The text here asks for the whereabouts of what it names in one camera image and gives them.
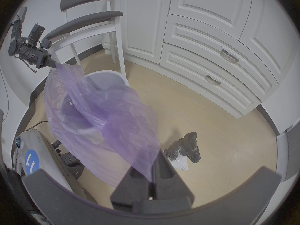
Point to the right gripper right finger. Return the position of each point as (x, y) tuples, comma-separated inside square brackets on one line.
[(173, 189)]

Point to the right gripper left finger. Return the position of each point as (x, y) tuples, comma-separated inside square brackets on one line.
[(131, 191)]

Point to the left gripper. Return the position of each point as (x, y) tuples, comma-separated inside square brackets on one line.
[(39, 57)]

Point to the black plastic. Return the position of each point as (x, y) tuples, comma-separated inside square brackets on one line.
[(185, 146)]

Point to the purple plastic bag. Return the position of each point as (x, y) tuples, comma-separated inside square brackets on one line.
[(110, 116)]

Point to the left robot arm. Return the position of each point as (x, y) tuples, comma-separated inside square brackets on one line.
[(14, 49)]

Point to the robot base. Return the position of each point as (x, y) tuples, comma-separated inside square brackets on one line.
[(42, 158)]

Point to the white trash bin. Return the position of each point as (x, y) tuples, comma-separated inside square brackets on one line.
[(105, 78)]

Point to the clear printed wrapper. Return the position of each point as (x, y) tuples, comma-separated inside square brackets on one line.
[(180, 164)]

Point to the grey padded white chair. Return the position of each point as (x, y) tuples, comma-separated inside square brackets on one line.
[(89, 20)]

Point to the white wardrobe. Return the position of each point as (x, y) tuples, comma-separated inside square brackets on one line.
[(199, 20)]

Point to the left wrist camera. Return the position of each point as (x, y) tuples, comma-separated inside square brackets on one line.
[(46, 43)]

